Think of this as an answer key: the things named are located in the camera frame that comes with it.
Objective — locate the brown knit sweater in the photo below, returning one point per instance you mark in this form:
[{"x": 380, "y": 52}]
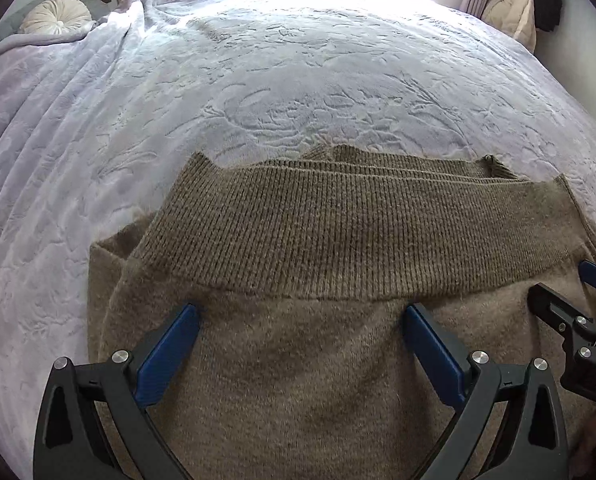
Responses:
[{"x": 301, "y": 270}]

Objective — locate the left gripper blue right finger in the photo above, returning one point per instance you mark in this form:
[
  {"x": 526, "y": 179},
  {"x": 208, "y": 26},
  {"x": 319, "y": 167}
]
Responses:
[{"x": 531, "y": 440}]

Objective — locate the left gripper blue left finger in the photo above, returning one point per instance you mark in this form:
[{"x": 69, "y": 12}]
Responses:
[{"x": 70, "y": 441}]

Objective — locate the beige hanging coat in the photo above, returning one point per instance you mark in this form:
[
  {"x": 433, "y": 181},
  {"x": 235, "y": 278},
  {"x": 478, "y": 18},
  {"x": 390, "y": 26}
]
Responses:
[{"x": 515, "y": 18}]

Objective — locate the lavender embossed bed blanket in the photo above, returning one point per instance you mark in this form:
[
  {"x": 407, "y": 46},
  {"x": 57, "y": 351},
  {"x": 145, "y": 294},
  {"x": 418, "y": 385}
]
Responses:
[{"x": 96, "y": 127}]

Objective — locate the person's right hand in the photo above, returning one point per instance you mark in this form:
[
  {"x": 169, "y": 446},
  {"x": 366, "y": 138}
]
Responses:
[{"x": 582, "y": 458}]

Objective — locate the grey padded headboard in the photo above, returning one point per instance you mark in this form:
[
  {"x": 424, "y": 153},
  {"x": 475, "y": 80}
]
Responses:
[{"x": 10, "y": 25}]

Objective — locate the round cream pillow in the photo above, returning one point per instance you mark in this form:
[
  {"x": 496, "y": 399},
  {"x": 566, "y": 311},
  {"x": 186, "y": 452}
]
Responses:
[{"x": 56, "y": 17}]

